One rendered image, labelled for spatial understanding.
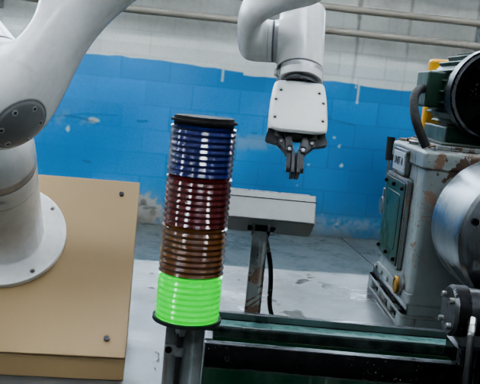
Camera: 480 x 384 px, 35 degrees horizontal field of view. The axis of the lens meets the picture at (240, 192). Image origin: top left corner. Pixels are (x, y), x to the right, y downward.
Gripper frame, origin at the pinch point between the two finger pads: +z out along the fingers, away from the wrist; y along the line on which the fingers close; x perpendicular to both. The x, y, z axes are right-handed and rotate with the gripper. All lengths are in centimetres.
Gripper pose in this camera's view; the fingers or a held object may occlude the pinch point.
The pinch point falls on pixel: (294, 165)
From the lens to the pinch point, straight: 129.7
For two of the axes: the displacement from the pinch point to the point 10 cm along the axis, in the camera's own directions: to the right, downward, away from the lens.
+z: -0.7, 9.3, -3.6
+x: -0.7, 3.5, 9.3
